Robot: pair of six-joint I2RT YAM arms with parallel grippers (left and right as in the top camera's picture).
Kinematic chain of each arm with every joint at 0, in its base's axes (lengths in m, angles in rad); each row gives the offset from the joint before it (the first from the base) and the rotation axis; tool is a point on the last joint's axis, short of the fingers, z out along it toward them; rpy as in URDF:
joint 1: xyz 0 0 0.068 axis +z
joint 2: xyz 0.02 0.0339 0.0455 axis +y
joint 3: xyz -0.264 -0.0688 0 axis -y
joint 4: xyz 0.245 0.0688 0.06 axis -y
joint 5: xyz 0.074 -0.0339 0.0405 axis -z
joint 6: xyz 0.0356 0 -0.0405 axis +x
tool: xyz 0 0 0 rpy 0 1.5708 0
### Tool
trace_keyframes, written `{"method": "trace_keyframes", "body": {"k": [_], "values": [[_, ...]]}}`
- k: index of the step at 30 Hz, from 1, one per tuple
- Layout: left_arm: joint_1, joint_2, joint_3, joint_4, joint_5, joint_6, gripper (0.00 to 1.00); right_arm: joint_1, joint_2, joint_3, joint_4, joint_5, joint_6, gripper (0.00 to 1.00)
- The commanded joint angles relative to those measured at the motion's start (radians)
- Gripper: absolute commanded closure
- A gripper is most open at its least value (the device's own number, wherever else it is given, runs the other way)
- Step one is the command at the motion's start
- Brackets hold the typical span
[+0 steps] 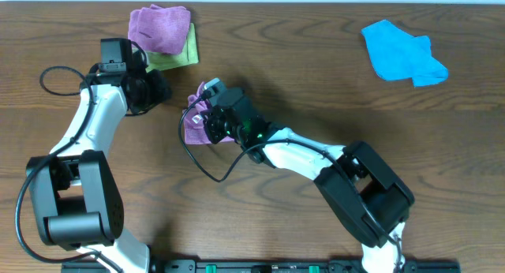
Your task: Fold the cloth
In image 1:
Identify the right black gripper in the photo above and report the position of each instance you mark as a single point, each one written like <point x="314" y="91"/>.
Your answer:
<point x="213" y="125"/>

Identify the folded green cloth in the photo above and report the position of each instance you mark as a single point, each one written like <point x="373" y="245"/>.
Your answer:
<point x="188" y="56"/>

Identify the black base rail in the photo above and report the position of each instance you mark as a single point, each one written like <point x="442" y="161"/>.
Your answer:
<point x="333" y="266"/>

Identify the folded purple cloth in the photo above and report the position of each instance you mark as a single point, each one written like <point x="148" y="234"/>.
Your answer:
<point x="158" y="29"/>

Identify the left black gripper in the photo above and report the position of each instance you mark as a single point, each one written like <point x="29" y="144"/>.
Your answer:
<point x="158" y="88"/>

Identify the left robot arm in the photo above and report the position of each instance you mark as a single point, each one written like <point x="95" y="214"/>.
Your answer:
<point x="76" y="202"/>

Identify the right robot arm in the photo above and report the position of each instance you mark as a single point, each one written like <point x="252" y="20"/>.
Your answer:
<point x="366" y="195"/>

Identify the blue microfiber cloth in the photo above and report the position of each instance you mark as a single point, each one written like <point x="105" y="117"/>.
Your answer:
<point x="397" y="55"/>

